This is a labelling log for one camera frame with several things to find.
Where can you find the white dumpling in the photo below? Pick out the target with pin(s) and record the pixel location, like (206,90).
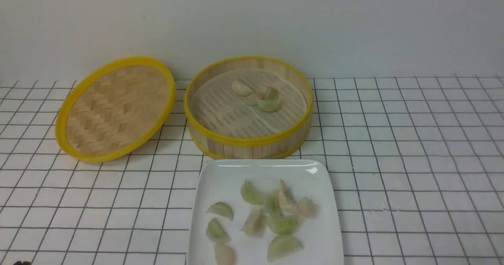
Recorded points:
(240,89)

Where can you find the white square plate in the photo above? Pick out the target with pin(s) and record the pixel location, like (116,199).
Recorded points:
(221,181)

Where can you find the green dumpling plate top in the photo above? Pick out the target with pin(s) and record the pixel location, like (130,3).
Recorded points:
(250,194)

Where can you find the green dumpling plate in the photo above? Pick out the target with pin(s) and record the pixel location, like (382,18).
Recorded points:
(285,225)
(216,233)
(250,194)
(271,205)
(221,208)
(282,246)

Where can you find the green dumpling plate middle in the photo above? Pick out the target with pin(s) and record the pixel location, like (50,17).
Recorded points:
(271,205)

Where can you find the white dumpling plate top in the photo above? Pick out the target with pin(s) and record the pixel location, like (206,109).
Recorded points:
(286,202)

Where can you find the pink dumpling plate centre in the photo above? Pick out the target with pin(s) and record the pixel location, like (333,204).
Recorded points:
(254,224)

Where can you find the pink dumpling plate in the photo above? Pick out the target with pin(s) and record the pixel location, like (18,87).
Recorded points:
(307,208)
(224,254)
(254,224)

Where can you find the pink dumpling plate right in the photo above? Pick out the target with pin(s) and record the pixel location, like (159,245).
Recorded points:
(307,208)

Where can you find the green dumpling plate centre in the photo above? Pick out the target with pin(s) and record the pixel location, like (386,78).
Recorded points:
(285,225)

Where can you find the green dumpling plate lower left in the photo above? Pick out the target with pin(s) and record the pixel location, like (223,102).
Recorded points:
(216,233)

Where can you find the green dumpling plate lower right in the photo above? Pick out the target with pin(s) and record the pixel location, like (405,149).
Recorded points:
(282,246)

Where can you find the pink dumpling plate bottom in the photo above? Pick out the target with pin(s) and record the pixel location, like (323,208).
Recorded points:
(224,254)

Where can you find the green dumpling in steamer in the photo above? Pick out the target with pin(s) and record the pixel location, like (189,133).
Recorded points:
(270,101)

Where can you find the white steamer liner cloth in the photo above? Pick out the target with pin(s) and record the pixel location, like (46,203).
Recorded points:
(218,109)

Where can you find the bamboo steamer basket yellow rim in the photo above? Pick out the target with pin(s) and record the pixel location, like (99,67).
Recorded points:
(279,145)

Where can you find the bamboo steamer lid yellow rim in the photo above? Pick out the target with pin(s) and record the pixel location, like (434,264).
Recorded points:
(115,110)

